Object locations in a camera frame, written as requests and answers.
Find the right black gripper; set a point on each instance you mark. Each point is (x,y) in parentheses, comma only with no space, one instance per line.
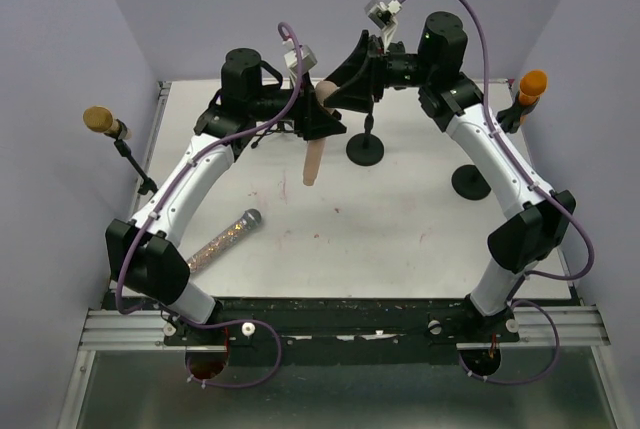
(356,94)

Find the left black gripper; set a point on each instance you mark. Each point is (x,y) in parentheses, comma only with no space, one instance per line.
(311,121)

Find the pink microphone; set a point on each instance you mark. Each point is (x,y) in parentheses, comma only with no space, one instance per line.
(315,148)

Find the black round base shock stand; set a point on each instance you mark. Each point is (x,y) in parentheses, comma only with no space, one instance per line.
(365,148)

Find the silver glitter microphone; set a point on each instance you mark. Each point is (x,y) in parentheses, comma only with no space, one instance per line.
(204,257)

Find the black tripod shock mount stand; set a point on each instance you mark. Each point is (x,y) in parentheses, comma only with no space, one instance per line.
(283,126)

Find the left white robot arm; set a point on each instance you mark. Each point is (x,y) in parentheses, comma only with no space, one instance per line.
(143,251)

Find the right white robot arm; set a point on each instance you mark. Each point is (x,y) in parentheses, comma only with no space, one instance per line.
(536,215)

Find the right black round base stand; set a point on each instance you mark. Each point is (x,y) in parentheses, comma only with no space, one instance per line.
(467,180)

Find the orange microphone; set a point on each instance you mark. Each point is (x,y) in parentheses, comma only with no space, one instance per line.
(531,87)

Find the left black round base stand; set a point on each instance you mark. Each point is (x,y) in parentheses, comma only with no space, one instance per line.
(147,184)

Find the gold microphone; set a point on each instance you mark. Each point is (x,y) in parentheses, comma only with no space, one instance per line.
(101,120)

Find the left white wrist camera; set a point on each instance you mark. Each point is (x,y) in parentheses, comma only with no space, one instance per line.
(307,61)

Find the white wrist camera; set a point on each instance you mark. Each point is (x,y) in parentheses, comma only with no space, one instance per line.
(307,61)
(384,16)

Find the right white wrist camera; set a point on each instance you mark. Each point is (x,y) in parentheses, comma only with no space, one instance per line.
(384,16)

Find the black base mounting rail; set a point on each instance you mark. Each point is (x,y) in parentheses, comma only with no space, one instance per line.
(267,332)

